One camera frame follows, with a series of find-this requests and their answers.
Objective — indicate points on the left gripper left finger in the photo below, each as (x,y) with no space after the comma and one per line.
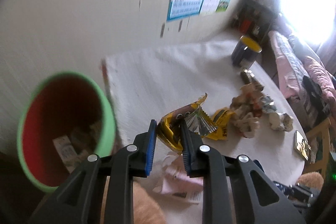
(101,188)

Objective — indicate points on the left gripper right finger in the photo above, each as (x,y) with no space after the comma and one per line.
(235,190)

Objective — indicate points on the yellow snack wrapper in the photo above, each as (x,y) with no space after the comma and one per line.
(197,121)

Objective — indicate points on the printed paper cup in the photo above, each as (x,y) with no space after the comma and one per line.
(247,110)

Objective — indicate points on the green red trash bin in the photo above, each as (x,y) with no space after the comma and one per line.
(59,104)

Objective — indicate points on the orange fluffy sleeve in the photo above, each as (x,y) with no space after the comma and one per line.
(145,208)

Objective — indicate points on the smartphone with lit screen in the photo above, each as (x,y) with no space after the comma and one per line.
(301,145)

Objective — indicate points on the crumpled white paper ball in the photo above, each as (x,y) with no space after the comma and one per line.
(280,121)

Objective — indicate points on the yellow wooden chair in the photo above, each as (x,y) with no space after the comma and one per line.
(319,139)

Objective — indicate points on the pink crumpled receipt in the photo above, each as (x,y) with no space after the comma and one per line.
(175,183)

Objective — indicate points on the white table cloth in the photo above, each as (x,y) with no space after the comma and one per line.
(147,84)

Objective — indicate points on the silver blue foil wrapper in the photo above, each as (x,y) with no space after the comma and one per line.
(268,105)

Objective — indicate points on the black garment on bed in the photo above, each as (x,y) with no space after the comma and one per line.
(313,90)

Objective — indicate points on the bed with plaid quilt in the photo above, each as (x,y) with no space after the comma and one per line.
(295,60)

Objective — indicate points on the dark brown snack packet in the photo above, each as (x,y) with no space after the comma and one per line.
(249,78)

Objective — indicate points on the navy yellow mug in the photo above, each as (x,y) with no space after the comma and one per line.
(245,53)

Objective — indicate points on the dark shelf cabinet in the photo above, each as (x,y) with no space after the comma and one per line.
(253,19)

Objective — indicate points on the bright window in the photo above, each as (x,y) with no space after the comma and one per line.
(312,20)

